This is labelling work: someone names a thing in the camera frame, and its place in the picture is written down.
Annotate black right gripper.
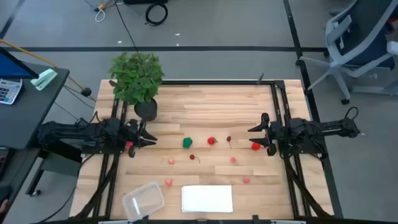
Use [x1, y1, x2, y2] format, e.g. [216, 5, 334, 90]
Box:
[247, 112, 282, 157]

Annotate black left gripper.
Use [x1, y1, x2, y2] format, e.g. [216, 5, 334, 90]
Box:
[123, 118, 159, 158]

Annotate white folded cloth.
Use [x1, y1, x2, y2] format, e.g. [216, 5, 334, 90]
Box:
[180, 184, 234, 214]

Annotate white looped floor cable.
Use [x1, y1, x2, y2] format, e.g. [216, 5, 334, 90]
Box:
[94, 7, 107, 24]

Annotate black aluminium table frame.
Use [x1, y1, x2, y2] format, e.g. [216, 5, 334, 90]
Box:
[70, 78, 335, 224]

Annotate mint green stapler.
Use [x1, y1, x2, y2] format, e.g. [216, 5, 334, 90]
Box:
[30, 68, 59, 91]

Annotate white desk calculator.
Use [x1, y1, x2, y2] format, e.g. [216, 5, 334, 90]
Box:
[0, 78, 24, 106]

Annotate grey and navy office chair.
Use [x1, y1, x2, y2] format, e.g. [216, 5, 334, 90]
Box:
[298, 0, 398, 106]

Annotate clear plastic tupperware container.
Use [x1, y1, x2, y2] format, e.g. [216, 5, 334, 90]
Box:
[121, 181, 165, 223]

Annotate black keyboard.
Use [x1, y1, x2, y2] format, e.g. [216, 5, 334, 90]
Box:
[0, 146, 14, 182]

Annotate long yellow cable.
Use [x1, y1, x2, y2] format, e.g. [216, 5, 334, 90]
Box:
[0, 39, 96, 102]

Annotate thin black floor cable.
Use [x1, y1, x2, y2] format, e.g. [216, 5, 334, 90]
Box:
[113, 0, 140, 54]

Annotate black floor box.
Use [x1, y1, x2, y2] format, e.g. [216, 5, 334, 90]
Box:
[123, 0, 169, 5]

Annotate black office desk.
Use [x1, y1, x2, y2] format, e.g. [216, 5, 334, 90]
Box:
[0, 60, 83, 215]

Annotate computer monitor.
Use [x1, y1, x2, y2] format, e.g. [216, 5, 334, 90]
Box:
[0, 46, 40, 80]

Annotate green plant in black pot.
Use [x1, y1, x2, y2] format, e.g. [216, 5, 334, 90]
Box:
[108, 51, 165, 122]

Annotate black coiled floor cable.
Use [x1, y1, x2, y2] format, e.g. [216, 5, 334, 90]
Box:
[145, 2, 169, 27]

